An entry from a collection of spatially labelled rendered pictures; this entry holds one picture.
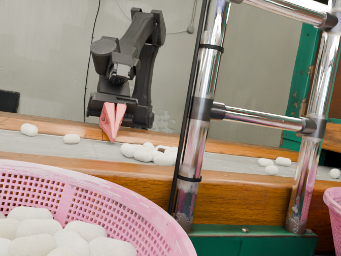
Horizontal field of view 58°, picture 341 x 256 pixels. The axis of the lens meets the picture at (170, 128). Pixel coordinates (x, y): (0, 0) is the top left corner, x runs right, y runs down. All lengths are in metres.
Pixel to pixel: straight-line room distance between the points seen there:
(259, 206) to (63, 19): 2.38
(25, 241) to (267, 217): 0.28
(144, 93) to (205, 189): 0.68
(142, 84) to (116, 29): 1.72
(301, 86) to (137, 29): 0.52
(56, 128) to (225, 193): 0.41
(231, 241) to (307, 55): 0.78
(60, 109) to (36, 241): 2.39
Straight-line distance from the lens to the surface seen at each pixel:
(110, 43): 0.70
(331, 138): 0.85
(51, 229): 0.24
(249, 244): 0.36
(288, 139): 1.04
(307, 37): 1.07
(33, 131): 0.62
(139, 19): 0.92
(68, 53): 2.60
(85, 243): 0.22
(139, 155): 0.50
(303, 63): 1.05
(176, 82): 2.84
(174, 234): 0.18
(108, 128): 0.66
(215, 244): 0.35
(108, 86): 0.68
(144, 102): 1.00
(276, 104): 2.29
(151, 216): 0.21
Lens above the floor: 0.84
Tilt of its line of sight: 4 degrees down
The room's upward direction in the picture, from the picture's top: 9 degrees clockwise
